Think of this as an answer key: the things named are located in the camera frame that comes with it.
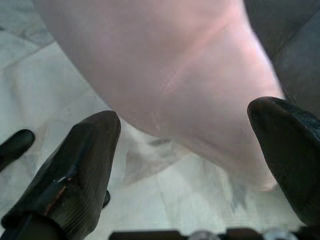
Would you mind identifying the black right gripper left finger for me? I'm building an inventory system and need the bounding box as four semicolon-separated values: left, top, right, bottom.
0;110;123;240

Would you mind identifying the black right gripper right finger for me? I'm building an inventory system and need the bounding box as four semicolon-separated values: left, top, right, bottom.
246;96;320;227

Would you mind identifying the pink plush pillow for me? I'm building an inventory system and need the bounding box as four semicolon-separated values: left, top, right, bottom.
33;0;287;192

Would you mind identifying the dark grey fabric sofa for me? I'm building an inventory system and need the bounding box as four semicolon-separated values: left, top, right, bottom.
243;0;320;118

